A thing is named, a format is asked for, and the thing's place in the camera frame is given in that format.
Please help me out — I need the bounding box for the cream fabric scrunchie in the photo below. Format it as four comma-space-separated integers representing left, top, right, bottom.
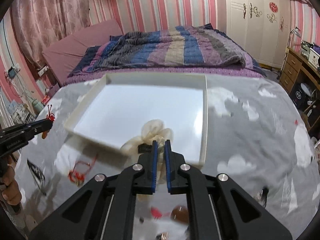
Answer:
120, 119, 174, 187

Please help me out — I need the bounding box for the white shallow tray box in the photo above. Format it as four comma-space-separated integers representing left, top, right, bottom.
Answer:
64, 72, 208, 167

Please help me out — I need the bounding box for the grey polar bear blanket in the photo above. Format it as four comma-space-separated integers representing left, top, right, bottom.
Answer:
15, 74, 319, 239

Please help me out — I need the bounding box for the red cord gourd pendant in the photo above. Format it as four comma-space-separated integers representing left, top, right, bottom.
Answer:
41, 104, 55, 139

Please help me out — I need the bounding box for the person's left hand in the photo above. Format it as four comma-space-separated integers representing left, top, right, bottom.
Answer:
2, 155, 22, 206

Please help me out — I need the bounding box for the red cord bead charm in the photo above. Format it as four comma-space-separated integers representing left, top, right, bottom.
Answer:
68, 155, 98, 187

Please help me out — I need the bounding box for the green water bottle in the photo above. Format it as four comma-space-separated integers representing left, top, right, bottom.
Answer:
32, 99, 44, 114

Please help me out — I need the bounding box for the silver desk lamp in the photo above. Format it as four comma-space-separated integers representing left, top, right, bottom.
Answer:
287, 27, 302, 47

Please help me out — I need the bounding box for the pink patterned curtain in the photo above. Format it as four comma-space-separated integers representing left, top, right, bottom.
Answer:
11, 0, 90, 70

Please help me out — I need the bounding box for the wall power strip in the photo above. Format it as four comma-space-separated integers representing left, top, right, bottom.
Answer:
37, 66, 49, 77

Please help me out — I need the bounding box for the striped purple blue quilt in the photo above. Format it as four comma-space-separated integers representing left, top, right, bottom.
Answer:
67, 24, 265, 79

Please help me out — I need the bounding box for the silver charm black tassel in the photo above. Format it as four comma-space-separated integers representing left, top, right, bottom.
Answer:
257, 186, 269, 207

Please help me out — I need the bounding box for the wooden desk with drawers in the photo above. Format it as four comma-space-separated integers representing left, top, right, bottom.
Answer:
279, 48, 319, 137

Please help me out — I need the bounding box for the white decorated wardrobe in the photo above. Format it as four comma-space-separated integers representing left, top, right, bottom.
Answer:
226, 0, 291, 69

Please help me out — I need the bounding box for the brown amber teardrop pendant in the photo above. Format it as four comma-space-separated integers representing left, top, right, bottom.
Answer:
170, 205, 189, 224

